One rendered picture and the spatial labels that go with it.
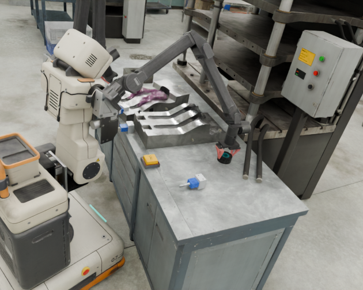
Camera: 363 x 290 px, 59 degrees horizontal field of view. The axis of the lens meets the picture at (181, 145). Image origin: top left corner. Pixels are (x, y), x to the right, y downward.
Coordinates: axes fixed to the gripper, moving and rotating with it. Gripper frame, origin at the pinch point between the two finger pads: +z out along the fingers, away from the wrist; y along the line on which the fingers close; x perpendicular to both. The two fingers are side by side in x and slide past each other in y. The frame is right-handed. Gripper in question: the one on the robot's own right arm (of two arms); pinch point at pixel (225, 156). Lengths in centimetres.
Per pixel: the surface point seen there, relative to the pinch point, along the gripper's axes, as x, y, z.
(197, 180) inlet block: -17.2, -26.0, -1.1
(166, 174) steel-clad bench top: -4.5, -36.6, 3.0
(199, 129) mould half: 17.6, -9.5, -7.8
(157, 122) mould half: 31.2, -29.9, -6.0
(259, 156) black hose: -7.7, 17.0, -3.0
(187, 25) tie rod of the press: 145, 36, -34
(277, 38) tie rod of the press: 29, 36, -58
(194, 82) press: 107, 32, 3
